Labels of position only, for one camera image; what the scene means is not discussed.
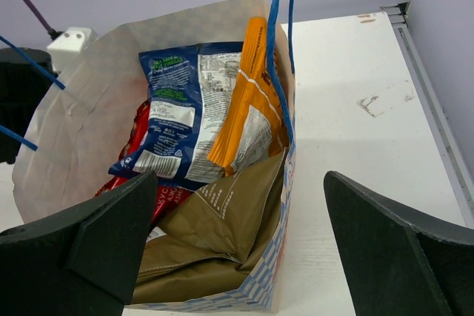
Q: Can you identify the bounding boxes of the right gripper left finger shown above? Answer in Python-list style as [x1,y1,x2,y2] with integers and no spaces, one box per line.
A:
[1,173,158,315]

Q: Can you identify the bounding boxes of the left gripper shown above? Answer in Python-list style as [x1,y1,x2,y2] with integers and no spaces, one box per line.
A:
[0,47,53,164]

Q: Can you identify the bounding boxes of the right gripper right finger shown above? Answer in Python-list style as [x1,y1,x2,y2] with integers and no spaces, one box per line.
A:
[324,171,473,315]

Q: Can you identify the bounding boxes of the blue checkered paper bag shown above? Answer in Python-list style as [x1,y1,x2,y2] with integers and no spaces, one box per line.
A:
[12,0,296,312]

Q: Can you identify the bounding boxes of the red cookie snack bag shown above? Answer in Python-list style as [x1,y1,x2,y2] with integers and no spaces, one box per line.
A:
[96,101,193,226]

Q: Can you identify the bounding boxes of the light blue chips bag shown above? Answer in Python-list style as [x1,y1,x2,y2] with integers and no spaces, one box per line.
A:
[132,152,287,304]

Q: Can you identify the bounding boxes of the dark blue snack packet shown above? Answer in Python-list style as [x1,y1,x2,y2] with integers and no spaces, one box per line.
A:
[107,41,244,191]

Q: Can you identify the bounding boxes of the orange snack packet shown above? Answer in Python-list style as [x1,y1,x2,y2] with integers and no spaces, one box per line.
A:
[207,17,288,175]

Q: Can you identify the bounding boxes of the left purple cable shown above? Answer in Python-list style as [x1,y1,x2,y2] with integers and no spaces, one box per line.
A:
[0,0,60,40]

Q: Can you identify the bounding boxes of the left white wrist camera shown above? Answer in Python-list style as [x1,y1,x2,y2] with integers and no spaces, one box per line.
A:
[46,27,99,73]

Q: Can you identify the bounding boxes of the aluminium table edge rail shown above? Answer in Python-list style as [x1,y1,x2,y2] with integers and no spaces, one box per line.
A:
[380,2,473,228]

